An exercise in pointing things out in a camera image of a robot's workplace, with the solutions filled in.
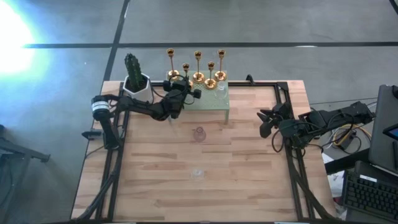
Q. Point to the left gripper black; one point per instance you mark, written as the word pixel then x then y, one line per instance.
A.
pixel 177 102

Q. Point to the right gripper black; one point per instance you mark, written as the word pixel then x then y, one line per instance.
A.
pixel 282 112

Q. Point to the tall brass candlestick holder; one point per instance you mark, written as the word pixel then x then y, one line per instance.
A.
pixel 198 77
pixel 173 74
pixel 220 75

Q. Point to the short brass candlestick holder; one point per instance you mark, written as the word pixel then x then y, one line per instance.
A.
pixel 186 66

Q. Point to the medium brass candlestick holder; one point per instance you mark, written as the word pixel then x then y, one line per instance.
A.
pixel 210 84

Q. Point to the clear ribbed glass candle holder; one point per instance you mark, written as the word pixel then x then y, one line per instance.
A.
pixel 221 93
pixel 197 174

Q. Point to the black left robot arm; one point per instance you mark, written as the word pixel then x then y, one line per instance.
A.
pixel 140 107

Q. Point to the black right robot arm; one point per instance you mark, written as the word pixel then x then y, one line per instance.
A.
pixel 335 116

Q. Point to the pink ribbed glass candle holder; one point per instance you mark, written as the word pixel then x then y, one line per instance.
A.
pixel 199 135

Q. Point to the green perforated metal shelf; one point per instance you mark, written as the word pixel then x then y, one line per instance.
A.
pixel 211 101

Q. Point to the black table clamp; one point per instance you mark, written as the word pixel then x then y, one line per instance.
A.
pixel 250 80

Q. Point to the green artificial cactus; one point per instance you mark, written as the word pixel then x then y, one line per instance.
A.
pixel 133 70

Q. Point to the black power adapter box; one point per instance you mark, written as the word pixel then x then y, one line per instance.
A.
pixel 349 139

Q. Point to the black desk bar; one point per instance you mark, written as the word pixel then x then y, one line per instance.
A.
pixel 345 163

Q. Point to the white paper pile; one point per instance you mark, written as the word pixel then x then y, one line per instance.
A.
pixel 337 186

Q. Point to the flat computer monitor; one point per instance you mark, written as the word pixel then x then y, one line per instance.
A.
pixel 384 149

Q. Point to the small blue-screen device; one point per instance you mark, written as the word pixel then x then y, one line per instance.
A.
pixel 393 133

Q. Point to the black computer keyboard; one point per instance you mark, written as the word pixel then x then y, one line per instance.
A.
pixel 370 199

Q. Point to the black stand frame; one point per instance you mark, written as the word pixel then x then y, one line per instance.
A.
pixel 18 149

